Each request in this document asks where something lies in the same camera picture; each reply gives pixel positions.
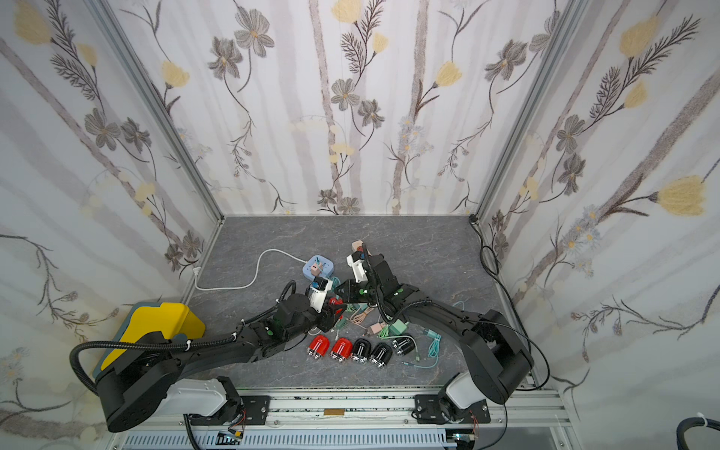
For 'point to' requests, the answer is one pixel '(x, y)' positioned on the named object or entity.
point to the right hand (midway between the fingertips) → (335, 288)
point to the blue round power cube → (327, 266)
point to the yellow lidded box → (171, 319)
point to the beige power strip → (356, 244)
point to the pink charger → (377, 327)
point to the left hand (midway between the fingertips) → (343, 303)
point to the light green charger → (397, 327)
